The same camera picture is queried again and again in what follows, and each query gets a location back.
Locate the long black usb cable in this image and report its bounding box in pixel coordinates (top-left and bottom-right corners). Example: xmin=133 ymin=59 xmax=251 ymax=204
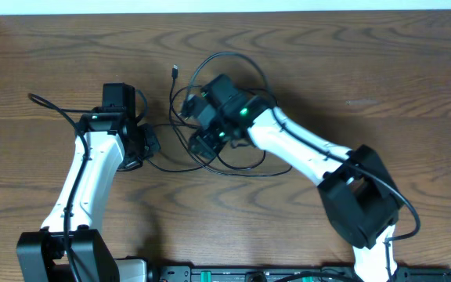
xmin=168 ymin=84 xmax=293 ymax=178

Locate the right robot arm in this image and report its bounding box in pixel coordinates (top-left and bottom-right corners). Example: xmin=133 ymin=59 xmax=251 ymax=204
xmin=181 ymin=74 xmax=402 ymax=281

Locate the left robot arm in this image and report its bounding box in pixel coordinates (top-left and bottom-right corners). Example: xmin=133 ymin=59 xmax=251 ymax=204
xmin=16 ymin=83 xmax=161 ymax=281

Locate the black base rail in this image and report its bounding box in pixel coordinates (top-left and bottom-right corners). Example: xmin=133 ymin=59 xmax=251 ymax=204
xmin=115 ymin=256 xmax=451 ymax=282

